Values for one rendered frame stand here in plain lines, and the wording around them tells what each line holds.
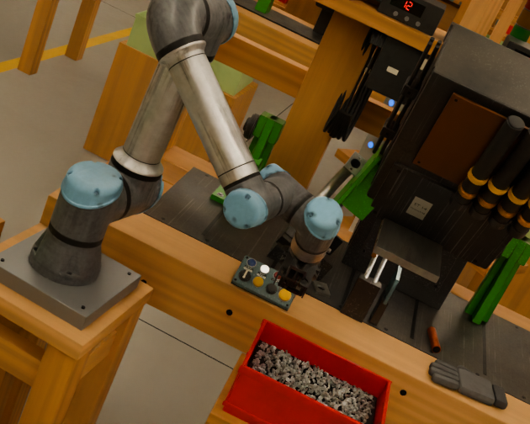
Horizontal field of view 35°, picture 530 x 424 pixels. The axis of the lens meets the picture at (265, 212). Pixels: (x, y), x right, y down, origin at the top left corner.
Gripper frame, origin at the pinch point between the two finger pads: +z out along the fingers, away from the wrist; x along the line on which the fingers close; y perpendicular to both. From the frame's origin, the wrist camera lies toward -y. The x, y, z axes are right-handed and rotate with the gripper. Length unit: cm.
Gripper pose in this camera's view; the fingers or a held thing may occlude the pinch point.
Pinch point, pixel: (292, 282)
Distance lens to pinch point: 195.1
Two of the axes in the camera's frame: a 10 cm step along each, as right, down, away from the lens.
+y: -4.0, 7.5, -5.3
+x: 9.0, 4.4, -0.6
